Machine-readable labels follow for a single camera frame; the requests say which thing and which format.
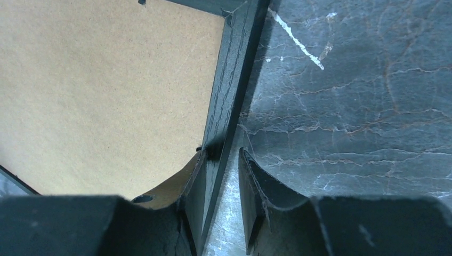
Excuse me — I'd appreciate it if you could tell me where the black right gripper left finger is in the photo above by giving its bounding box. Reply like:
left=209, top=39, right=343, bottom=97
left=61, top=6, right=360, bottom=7
left=1, top=150, right=206, bottom=255

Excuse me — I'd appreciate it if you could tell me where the black picture frame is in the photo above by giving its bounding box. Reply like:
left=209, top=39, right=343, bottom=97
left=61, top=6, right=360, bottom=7
left=1, top=1, right=269, bottom=255

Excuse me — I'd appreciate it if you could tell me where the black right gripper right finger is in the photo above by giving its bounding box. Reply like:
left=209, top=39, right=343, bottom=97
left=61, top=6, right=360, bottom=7
left=238, top=148, right=451, bottom=255

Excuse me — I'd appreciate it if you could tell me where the brown backing board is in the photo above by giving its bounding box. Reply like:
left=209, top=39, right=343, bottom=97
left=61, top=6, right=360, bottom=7
left=1, top=1, right=224, bottom=199

